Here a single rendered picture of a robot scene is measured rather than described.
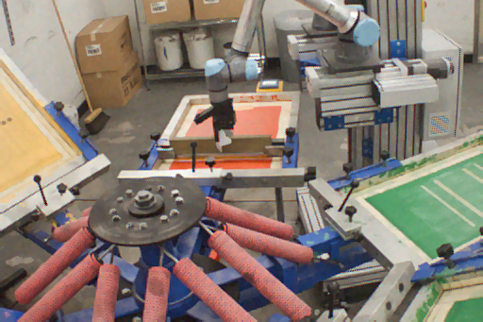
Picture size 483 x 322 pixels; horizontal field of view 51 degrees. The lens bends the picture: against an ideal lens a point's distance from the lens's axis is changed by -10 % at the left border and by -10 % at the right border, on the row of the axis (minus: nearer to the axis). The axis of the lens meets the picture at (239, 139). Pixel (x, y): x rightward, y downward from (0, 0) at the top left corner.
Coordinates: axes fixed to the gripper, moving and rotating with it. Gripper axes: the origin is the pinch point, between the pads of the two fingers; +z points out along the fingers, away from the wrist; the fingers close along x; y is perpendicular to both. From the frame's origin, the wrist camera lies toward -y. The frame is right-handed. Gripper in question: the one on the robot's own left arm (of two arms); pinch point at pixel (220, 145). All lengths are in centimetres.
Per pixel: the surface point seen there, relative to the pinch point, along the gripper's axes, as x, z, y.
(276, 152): -2.7, 2.1, 22.6
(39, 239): -52, 10, -62
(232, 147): -1.5, 0.1, 5.3
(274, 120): 34.9, 6.3, 18.0
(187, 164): -3.3, 6.3, -13.7
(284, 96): 56, 4, 22
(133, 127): 232, 101, -133
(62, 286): -105, -18, -19
